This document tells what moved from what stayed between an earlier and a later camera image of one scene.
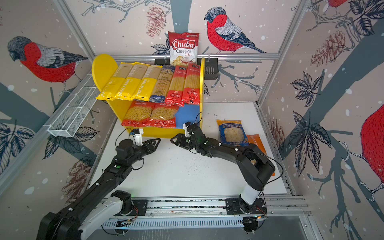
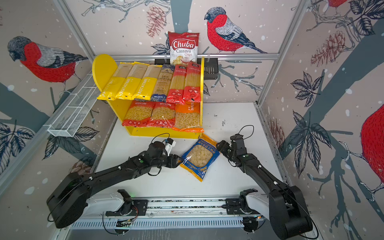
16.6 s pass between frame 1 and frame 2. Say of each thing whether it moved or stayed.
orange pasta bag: moved
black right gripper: moved
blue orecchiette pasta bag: moved
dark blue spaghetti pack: stayed
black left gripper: moved
